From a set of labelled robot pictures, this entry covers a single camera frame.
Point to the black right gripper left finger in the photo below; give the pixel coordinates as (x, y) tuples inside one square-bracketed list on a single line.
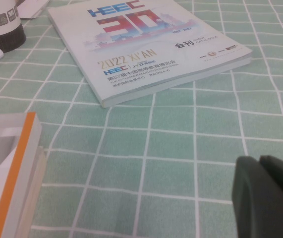
[(249, 198)]

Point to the black mesh pen holder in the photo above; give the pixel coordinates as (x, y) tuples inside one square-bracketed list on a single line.
[(5, 27)]

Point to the green checked tablecloth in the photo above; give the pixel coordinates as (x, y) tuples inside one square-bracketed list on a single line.
[(181, 148)]

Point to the white HEEC exhibition catalogue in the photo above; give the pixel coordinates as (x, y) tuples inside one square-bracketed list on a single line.
[(141, 49)]

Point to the orange and white robotics book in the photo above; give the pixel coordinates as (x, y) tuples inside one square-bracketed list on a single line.
[(10, 178)]

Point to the white photo brochure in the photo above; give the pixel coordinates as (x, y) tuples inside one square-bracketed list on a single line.
[(33, 10)]

